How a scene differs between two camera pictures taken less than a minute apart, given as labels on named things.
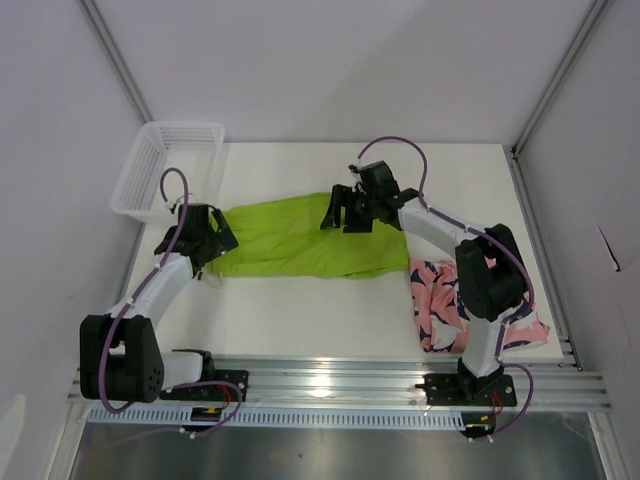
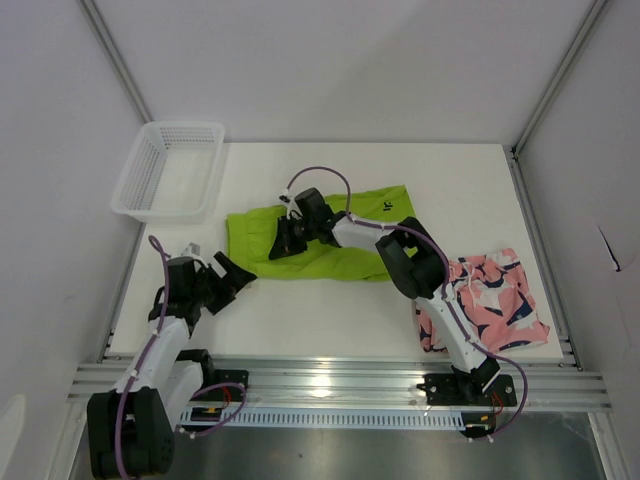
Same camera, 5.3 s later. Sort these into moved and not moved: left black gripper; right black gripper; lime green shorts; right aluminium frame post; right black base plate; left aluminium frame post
Moved: left black gripper; right black gripper
Not moved: right aluminium frame post; right black base plate; lime green shorts; left aluminium frame post
